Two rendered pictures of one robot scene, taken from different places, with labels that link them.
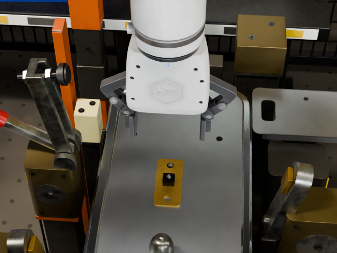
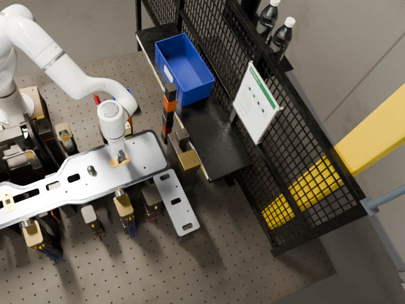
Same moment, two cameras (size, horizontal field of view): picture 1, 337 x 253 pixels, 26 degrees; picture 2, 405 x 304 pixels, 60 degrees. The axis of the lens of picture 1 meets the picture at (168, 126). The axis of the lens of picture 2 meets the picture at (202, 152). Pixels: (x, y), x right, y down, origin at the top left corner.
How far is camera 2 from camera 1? 1.00 m
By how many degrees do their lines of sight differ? 28
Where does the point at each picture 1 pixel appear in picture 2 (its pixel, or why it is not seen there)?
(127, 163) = not seen: hidden behind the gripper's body
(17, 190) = (137, 123)
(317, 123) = (166, 193)
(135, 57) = not seen: hidden behind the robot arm
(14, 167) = (144, 117)
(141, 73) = not seen: hidden behind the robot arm
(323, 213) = (120, 207)
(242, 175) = (133, 180)
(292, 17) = (208, 166)
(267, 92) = (172, 173)
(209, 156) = (135, 167)
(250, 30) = (187, 155)
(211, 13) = (196, 141)
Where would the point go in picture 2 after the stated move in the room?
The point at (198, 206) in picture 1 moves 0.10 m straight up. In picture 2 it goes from (114, 172) to (113, 164)
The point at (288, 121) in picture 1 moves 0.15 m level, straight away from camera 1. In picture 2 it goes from (163, 184) to (196, 177)
